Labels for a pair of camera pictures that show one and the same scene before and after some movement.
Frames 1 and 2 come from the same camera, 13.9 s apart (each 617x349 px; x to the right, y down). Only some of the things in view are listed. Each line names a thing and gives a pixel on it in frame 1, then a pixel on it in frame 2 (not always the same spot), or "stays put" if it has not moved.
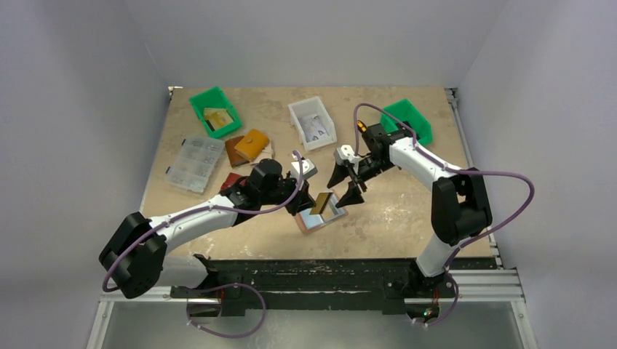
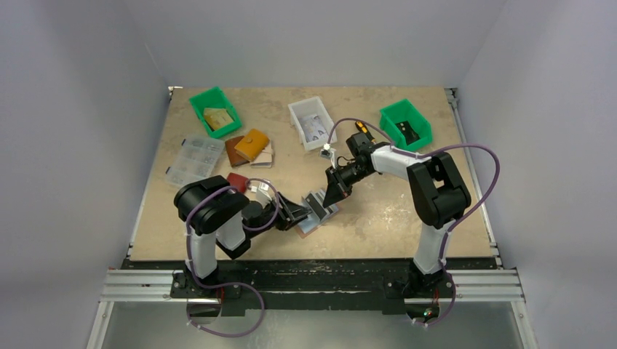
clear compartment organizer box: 194,163 stays put
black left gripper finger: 302,201 → 300,215
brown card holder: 236,158 stays put
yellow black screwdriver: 361,126 stays put
